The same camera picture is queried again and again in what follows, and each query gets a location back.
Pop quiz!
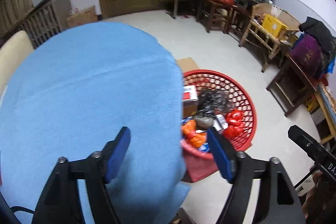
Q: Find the orange wrapper with red net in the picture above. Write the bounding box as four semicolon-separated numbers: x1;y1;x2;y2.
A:
181;119;207;148

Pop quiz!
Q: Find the red plastic bag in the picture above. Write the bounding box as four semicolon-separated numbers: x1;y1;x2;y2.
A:
222;109;244;139

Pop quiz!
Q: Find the black plastic bag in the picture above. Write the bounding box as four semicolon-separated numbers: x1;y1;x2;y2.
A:
193;88;234;130

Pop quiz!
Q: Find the red white cardboard box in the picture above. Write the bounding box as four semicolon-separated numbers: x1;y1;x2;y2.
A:
182;85;198;102

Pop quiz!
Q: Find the torn blue toothpaste box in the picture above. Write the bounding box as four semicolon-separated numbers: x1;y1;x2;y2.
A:
198;142;210;153

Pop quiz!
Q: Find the long white grey box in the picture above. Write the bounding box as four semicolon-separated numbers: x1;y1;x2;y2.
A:
213;114;228;133

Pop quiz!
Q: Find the person's right hand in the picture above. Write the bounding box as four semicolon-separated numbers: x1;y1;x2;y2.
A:
302;171;335;223

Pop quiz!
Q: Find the red plastic mesh basket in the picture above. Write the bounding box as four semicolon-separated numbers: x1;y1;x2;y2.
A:
180;69;257;160

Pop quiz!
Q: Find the dark wooden side table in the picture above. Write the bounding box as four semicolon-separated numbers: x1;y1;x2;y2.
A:
266;55;318;117

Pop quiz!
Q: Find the blue tablecloth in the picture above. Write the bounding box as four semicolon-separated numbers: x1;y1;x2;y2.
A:
1;22;189;223

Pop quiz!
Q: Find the purple bag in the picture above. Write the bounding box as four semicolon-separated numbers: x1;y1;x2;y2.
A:
290;34;321;76

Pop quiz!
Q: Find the black jacket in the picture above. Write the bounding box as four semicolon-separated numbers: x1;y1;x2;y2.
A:
298;16;335;59

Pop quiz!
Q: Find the bamboo armchair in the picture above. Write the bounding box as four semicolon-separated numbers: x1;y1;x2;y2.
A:
239;3;301;72

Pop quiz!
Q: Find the yellow box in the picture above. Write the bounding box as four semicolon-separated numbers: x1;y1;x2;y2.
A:
261;14;289;38

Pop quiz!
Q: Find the wooden stool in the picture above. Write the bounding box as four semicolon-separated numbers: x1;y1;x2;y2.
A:
196;0;252;34

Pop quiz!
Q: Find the cream leather sofa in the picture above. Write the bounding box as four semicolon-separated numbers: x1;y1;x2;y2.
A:
0;31;34;94

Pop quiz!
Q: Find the brown cardboard box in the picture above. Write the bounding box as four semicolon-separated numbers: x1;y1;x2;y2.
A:
67;5;98;28

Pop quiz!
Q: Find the wooden slatted crib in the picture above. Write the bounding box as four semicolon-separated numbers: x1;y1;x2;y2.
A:
1;0;72;49

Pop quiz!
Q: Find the beige curtain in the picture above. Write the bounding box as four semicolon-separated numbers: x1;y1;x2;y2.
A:
1;0;33;36

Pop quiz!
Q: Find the black cable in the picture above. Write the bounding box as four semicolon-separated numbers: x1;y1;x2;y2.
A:
294;164;320;189

